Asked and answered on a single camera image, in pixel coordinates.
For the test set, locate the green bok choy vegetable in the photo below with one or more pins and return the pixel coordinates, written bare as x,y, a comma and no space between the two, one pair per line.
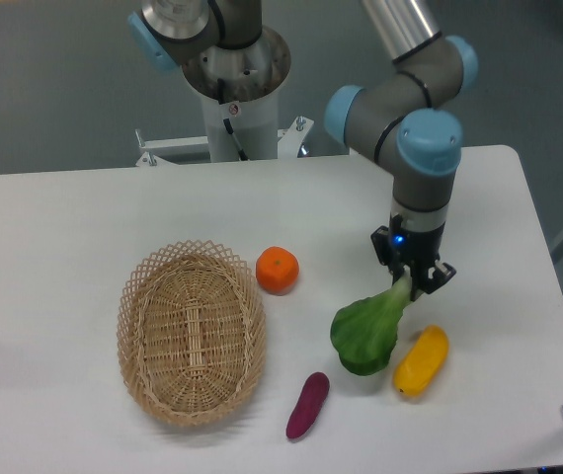
365,332

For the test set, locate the woven wicker basket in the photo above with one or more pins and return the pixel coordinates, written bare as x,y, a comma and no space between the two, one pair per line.
191,333

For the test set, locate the white metal base frame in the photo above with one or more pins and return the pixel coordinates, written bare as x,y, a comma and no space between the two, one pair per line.
291,144

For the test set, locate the purple sweet potato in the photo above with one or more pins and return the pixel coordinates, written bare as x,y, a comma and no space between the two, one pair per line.
308,406

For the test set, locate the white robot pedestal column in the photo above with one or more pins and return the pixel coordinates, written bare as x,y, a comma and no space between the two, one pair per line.
240,88

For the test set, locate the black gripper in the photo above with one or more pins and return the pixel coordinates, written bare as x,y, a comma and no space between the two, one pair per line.
397,247

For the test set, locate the orange tangerine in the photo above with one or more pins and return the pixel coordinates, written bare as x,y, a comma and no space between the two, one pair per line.
277,270

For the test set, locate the yellow mango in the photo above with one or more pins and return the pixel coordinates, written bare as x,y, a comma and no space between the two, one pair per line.
420,366

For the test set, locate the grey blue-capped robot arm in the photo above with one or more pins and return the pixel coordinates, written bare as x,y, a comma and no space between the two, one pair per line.
400,125

